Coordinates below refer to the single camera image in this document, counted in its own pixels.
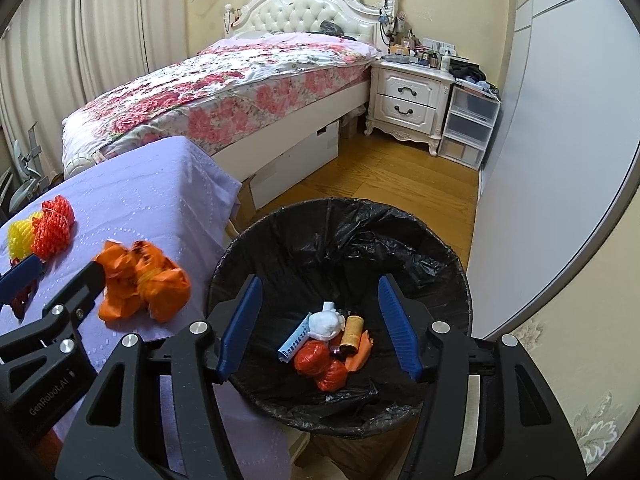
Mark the brown bottle with yellow label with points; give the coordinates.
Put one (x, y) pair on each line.
(351, 332)

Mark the cluster of small bottles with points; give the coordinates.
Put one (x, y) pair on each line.
(415, 50)

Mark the pile of dark clothes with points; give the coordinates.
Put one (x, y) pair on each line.
(472, 72)

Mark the white wardrobe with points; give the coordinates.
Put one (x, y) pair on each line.
(550, 160)

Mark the grey desk chair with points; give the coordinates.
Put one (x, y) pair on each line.
(25, 170)

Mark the dark cloth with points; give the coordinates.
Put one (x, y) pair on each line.
(331, 26)

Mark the long light blue box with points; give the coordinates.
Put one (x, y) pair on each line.
(295, 342)

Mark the trash bin with black bag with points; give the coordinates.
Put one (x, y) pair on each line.
(310, 260)

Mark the white tissue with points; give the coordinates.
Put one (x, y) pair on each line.
(325, 322)

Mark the beige curtains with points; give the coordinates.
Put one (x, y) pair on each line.
(90, 35)

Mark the purple tablecloth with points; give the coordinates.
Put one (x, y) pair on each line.
(165, 195)

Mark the orange plastic bag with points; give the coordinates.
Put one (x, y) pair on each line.
(145, 285)

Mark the white nightstand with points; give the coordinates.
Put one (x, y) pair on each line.
(407, 97)

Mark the white bed with tufted headboard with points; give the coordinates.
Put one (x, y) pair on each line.
(300, 10)

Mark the pink floral quilt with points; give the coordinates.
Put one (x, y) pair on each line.
(225, 80)

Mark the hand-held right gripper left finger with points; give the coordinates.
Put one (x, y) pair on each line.
(240, 330)

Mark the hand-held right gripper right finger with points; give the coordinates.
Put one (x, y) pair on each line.
(400, 330)

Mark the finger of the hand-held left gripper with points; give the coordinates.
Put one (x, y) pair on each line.
(82, 295)
(20, 275)

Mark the orange wrapper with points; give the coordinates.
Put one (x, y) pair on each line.
(361, 352)

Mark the red-orange foam fruit net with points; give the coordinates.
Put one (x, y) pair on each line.
(52, 227)

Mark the white under-bed box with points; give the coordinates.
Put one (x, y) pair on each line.
(300, 160)

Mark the yellow foam fruit net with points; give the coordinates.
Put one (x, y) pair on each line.
(22, 235)

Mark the translucent plastic drawer unit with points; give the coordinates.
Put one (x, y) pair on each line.
(470, 125)

